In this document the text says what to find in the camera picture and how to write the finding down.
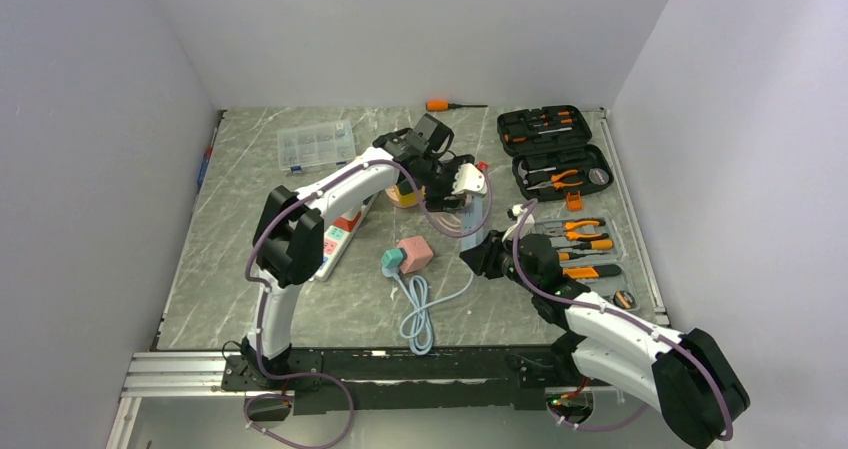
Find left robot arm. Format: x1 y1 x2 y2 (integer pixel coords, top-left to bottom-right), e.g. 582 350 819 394
242 114 493 389

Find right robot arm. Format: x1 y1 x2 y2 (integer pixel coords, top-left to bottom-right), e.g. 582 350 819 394
460 231 751 448

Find white long power strip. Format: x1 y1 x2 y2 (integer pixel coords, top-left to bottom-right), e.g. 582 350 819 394
312 195 375 281

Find pink round socket base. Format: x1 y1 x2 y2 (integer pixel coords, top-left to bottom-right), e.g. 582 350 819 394
385 185 423 209

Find light blue cable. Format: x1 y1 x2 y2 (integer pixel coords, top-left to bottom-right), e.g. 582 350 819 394
397 270 476 356

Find pink cube socket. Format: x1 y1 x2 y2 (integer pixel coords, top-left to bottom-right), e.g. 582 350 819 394
397 235 434 274

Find yellow cube adapter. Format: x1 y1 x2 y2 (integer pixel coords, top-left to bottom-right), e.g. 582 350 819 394
393 185 422 209

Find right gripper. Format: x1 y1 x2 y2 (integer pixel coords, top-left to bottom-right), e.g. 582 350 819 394
460 228 540 294

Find red cube adapter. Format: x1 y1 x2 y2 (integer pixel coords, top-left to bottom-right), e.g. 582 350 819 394
333 210 363 233

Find black tool case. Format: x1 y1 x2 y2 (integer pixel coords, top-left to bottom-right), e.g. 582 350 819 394
496 105 614 202

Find orange handled pliers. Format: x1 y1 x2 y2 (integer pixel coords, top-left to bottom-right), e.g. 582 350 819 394
527 169 584 191

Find pink coiled cable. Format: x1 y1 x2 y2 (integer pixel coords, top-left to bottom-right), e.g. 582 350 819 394
430 200 468 235

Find clear screw organizer box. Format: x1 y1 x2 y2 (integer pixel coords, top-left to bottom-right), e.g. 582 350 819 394
276 119 357 173

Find light blue power strip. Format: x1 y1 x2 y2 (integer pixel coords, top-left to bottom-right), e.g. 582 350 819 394
460 195 487 252

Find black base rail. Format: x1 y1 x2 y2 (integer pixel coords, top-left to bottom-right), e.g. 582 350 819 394
220 343 603 415

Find orange handled screwdriver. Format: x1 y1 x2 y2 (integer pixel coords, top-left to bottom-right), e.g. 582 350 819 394
425 100 487 112

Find orange utility knife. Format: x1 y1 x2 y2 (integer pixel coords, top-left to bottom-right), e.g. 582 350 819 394
562 264 623 280

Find grey tool case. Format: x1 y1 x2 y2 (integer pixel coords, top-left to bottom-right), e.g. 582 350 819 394
531 217 641 313

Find teal cube adapter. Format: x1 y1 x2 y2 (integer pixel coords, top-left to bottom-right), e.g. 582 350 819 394
380 247 408 272

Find light blue round plug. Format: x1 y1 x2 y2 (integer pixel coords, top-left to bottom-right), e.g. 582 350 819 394
381 267 401 281

